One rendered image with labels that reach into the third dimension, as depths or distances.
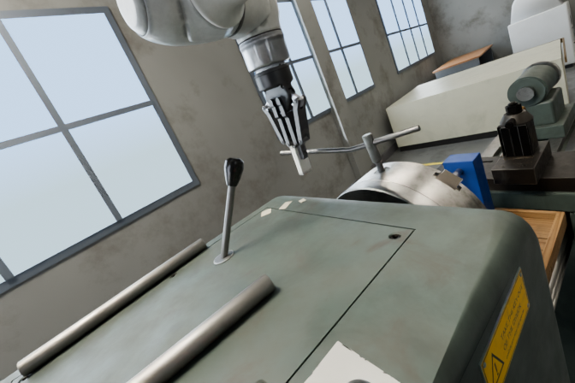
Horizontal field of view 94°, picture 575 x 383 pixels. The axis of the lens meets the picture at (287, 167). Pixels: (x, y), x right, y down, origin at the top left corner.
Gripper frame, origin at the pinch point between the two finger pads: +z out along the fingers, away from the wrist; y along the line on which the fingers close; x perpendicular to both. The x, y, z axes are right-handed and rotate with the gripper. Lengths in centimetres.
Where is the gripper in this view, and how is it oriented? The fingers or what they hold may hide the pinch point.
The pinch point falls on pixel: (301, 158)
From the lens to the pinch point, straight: 60.4
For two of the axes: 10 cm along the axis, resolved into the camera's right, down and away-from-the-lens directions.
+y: -6.1, -0.5, 7.9
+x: -7.2, 4.4, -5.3
